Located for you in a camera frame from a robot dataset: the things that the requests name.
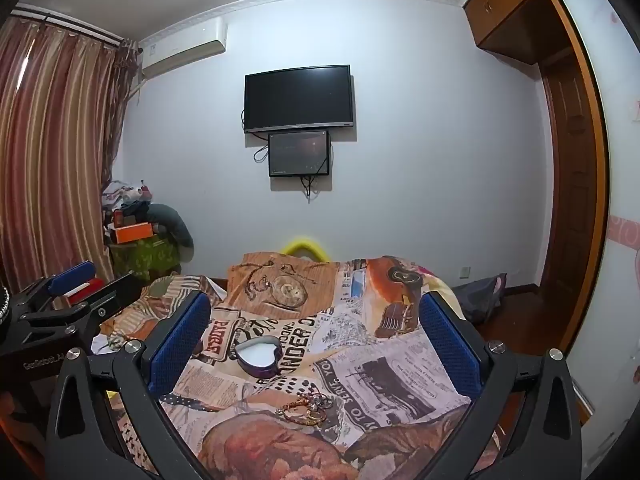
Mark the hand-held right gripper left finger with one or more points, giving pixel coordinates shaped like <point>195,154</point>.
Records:
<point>180,345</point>

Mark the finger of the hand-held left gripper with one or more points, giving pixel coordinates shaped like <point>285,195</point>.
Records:
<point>115,292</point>
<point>75,274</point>

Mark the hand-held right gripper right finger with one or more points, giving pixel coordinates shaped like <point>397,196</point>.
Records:
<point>450,345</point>

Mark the purple heart-shaped tin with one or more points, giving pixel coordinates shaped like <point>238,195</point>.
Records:
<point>257,357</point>

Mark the crystal bead jewelry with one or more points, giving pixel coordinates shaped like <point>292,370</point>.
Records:
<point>318,402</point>

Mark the red box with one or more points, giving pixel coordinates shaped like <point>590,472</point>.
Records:
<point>82,292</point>

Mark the dark bag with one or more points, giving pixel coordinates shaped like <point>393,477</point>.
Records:
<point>477,300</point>

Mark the orange box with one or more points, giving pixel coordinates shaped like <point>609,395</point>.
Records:
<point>132,231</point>

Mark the pile of clothes and toys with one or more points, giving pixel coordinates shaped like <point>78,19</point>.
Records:
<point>127,197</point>

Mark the printed blanket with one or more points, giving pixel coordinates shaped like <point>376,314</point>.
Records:
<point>320,310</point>

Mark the striped brown curtain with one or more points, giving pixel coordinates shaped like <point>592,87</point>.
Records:
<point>50,135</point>

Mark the brown wooden door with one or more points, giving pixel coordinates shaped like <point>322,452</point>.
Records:
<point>570,170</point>

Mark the small black monitor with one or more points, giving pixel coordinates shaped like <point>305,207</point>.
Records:
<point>299,154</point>

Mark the white air conditioner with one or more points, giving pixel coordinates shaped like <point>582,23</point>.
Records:
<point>185,50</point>

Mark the wooden overhead cabinet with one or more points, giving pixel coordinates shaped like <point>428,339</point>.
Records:
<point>505,15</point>

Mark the white wall socket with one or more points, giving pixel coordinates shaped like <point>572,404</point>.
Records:
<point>465,272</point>

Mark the black curtain rail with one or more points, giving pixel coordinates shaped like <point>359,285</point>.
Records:
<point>75,30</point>

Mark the black wall television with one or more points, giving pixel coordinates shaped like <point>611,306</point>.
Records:
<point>300,97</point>

